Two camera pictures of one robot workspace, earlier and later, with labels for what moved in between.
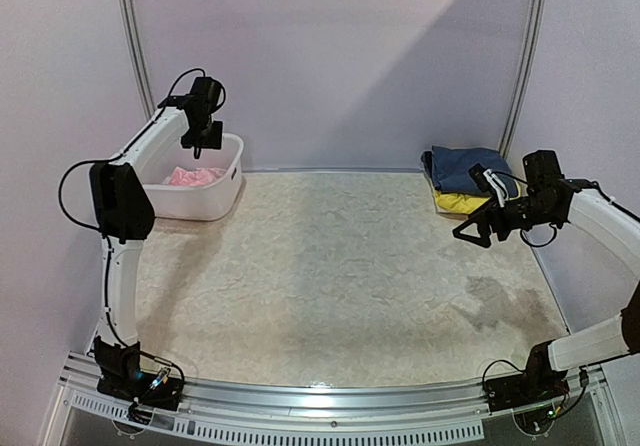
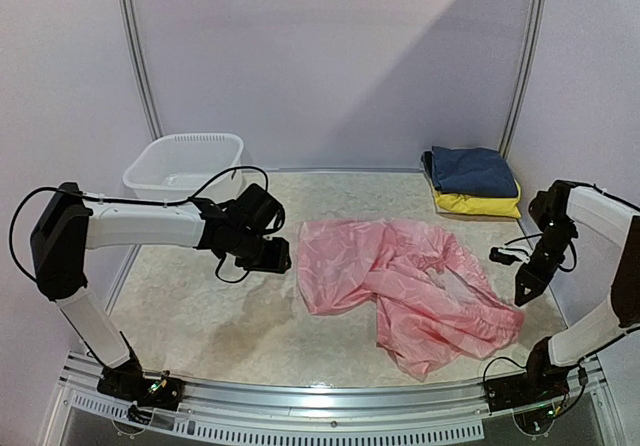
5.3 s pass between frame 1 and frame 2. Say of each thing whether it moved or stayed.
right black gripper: moved
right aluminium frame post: stayed
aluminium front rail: stayed
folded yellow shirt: stayed
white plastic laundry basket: stayed
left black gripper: moved
